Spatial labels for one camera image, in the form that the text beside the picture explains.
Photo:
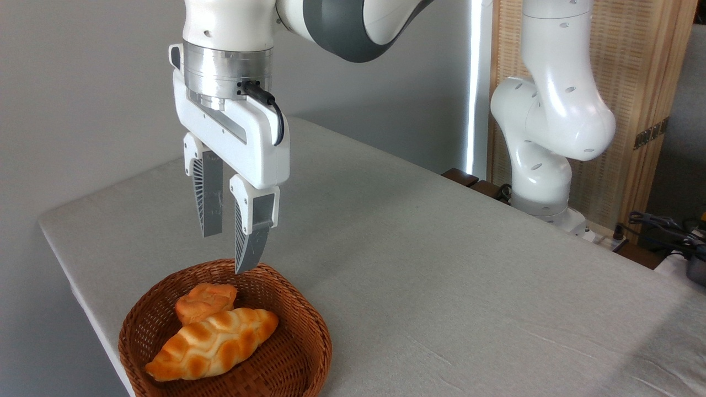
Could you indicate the dark brown wooden block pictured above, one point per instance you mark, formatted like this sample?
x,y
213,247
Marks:
x,y
488,190
460,176

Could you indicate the brown wicker basket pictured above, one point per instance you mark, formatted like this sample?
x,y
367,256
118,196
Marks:
x,y
298,353

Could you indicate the black power plug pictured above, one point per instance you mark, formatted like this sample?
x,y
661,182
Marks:
x,y
620,236

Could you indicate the grey tablecloth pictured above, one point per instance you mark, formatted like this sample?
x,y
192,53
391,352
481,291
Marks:
x,y
441,275

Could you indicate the wooden folding screen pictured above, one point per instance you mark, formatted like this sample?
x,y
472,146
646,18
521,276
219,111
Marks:
x,y
634,71

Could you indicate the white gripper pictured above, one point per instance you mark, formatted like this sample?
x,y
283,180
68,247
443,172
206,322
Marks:
x,y
242,143

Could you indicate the long golden bread loaf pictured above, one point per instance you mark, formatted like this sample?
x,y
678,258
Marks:
x,y
215,342

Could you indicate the small round golden bread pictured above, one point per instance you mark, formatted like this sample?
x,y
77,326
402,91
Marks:
x,y
201,303

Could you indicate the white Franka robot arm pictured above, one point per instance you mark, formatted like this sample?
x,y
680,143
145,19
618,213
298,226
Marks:
x,y
557,110

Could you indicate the dark metal screen hinge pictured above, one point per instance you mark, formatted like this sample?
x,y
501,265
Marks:
x,y
651,133

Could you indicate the dark grey round device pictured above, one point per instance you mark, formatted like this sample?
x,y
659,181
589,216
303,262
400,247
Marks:
x,y
698,270

